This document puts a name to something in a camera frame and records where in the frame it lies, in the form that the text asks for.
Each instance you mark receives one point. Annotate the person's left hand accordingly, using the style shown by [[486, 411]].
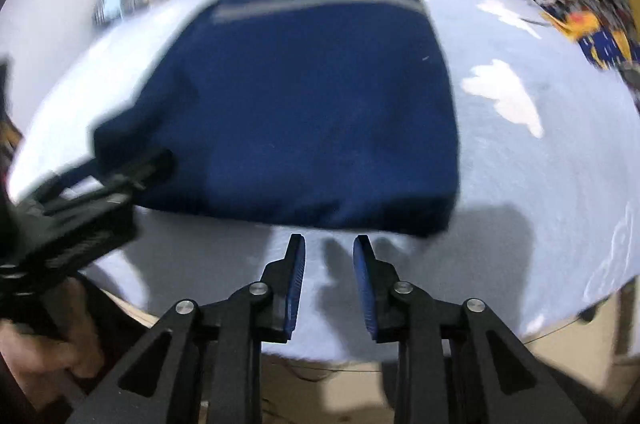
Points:
[[50, 354]]

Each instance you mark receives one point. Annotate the floral patterned cloth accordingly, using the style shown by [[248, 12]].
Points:
[[580, 13]]

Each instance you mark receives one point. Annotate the navy blue work jacket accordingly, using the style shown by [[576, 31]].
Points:
[[300, 103]]

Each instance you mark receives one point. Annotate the light blue cloud-print blanket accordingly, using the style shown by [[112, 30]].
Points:
[[525, 184]]

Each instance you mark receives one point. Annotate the navy polka dot cloth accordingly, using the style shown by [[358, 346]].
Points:
[[607, 46]]

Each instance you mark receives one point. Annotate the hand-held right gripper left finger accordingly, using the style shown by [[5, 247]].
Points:
[[295, 284]]

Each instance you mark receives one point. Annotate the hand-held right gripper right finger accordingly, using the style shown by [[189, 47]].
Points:
[[364, 284]]

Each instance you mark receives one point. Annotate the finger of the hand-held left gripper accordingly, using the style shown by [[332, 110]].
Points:
[[125, 179]]

